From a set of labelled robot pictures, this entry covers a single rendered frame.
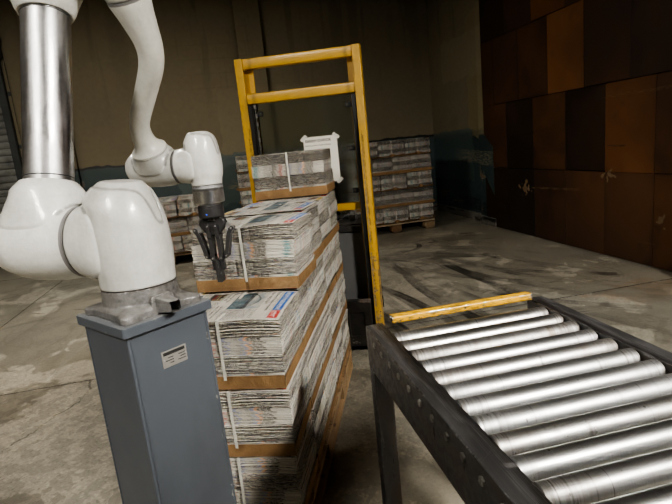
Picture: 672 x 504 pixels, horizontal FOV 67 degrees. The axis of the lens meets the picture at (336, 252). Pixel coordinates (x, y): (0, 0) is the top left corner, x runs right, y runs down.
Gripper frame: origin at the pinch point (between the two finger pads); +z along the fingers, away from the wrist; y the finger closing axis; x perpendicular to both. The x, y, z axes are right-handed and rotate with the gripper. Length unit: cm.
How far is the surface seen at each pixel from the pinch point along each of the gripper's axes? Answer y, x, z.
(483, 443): -68, 68, 16
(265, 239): -9.3, -20.6, -4.7
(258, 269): -5.7, -19.7, 5.4
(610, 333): -104, 24, 16
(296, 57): 1, -163, -85
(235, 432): 0, 9, 50
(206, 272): 13.5, -20.4, 5.4
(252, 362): -9.1, 8.3, 27.0
